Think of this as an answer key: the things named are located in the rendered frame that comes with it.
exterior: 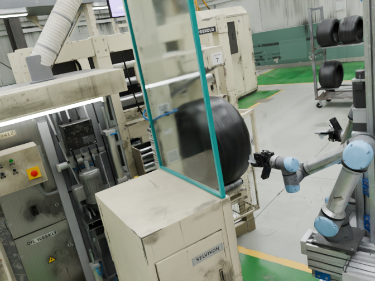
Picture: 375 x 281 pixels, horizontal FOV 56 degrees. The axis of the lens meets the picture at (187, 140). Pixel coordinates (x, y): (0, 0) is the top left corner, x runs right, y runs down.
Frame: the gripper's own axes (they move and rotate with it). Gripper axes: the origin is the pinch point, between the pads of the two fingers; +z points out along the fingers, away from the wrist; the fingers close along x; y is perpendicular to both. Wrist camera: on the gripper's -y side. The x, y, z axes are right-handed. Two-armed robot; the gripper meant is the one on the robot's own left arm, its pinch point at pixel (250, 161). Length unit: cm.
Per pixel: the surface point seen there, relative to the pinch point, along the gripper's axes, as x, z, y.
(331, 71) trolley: -452, 292, -5
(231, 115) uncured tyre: -2.6, 11.9, 27.8
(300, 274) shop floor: -44, 27, -110
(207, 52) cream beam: -20, 48, 69
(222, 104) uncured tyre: -2.5, 18.9, 35.2
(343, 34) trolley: -457, 260, 56
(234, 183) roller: -1.7, 24.3, -18.4
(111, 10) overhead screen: -91, 382, 178
